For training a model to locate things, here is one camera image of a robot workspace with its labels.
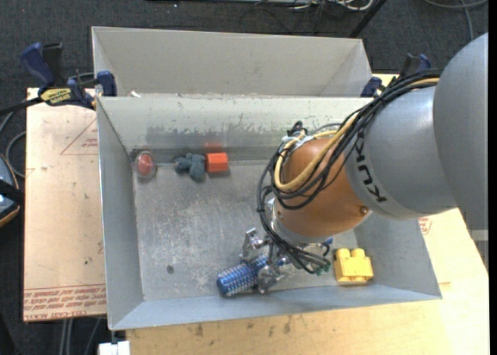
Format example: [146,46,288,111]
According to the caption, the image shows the orange-red block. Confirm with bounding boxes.
[205,151,231,175]

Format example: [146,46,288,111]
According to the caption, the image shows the grey metal bin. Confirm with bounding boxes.
[91,26,443,332]

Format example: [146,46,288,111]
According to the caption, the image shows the dark teal toy animal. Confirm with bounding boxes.
[172,152,207,183]

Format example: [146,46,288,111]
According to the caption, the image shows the red ball in clear dome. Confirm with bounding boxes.
[132,150,158,181]

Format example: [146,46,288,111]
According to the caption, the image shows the blue studded roller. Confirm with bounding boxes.
[215,254,270,298]

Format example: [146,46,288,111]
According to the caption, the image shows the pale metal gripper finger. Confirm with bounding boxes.
[255,262,287,294]
[240,228,269,260]

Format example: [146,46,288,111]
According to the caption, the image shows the yellow toy brick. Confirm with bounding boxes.
[333,246,375,285]

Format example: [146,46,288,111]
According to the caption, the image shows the brown cardboard board, red print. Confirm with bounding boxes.
[23,87,108,323]

